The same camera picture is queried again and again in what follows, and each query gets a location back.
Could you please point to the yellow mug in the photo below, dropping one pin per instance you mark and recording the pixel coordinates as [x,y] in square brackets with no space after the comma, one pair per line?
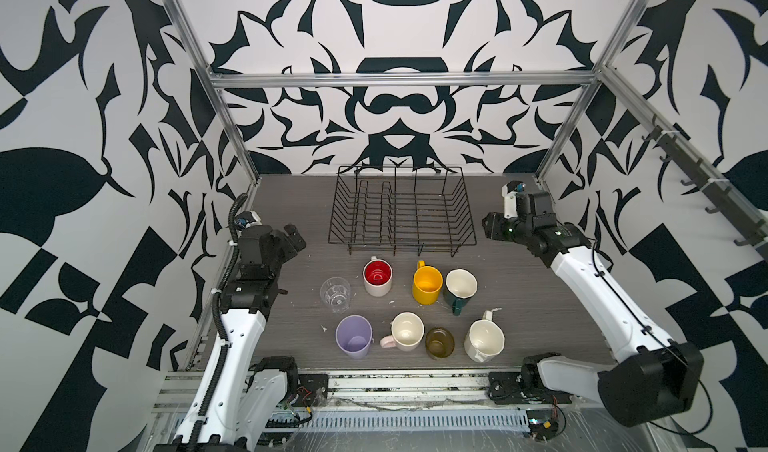
[427,284]

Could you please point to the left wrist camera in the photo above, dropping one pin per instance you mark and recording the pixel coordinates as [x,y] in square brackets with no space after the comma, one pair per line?
[246,219]

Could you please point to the black wire dish rack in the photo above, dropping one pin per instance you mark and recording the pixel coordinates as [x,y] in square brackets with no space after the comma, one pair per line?
[401,208]

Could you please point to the lavender plastic cup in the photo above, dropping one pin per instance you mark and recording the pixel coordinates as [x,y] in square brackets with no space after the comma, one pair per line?
[354,336]

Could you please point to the cream white mug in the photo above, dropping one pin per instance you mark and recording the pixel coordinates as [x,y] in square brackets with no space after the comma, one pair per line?
[484,340]

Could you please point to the clear glass tumbler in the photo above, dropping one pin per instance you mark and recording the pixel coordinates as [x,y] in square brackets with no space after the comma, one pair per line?
[336,294]

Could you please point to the green circuit board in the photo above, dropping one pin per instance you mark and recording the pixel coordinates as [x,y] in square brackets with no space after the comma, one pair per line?
[545,426]

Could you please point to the grey wall hook rail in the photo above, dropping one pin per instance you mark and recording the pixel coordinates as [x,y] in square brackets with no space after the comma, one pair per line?
[702,176]

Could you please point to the cream mug pink handle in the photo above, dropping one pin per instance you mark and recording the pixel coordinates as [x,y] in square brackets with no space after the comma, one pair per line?
[406,332]

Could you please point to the white slotted cable duct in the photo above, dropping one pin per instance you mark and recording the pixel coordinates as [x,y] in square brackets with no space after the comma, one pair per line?
[515,421]

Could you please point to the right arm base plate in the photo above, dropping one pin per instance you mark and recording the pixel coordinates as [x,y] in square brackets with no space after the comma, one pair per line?
[507,388]

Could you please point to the white mug red inside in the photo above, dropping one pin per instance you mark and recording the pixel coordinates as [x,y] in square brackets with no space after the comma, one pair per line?
[377,275]

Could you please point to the dark green mug white inside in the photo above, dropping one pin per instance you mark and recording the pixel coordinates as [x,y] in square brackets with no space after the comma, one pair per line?
[460,287]

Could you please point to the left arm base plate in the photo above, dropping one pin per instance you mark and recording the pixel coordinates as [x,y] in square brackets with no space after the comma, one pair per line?
[310,390]

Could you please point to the aluminium frame crossbar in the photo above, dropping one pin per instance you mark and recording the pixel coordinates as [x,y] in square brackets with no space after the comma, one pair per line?
[225,82]

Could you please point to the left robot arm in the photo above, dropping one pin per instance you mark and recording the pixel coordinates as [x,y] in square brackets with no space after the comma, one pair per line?
[230,410]

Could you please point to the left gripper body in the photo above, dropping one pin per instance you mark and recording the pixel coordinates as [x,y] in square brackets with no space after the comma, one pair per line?
[281,249]

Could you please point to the olive green glass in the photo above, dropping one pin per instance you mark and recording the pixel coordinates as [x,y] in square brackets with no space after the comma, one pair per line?
[439,343]

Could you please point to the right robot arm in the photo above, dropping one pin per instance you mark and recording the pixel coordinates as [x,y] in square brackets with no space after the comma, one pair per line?
[653,376]

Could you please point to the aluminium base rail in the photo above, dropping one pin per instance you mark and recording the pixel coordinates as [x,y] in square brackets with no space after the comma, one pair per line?
[393,389]

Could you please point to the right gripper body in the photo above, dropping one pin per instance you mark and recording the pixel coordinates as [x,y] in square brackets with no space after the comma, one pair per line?
[508,229]

